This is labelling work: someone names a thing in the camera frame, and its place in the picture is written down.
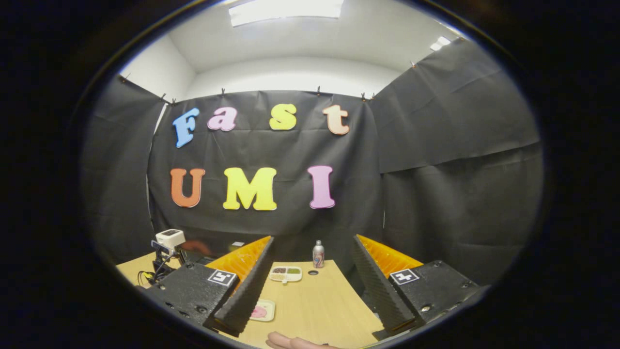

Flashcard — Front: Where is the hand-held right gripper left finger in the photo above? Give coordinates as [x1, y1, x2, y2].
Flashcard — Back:
[143, 236, 275, 337]

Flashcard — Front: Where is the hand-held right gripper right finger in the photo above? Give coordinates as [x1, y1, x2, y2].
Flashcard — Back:
[351, 234, 482, 340]

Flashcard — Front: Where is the plate with pink food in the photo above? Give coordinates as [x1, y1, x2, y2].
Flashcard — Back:
[249, 299, 276, 322]

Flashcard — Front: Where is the white toaster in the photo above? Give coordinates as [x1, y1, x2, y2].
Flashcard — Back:
[155, 229, 186, 250]

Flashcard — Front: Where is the white divided dish with grains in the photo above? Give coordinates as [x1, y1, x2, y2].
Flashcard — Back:
[269, 266, 303, 284]

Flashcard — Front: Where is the black backdrop cloth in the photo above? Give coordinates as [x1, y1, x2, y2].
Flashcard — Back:
[80, 36, 543, 286]

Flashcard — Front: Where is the large ceiling light panel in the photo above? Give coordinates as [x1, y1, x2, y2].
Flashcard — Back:
[229, 0, 344, 27]

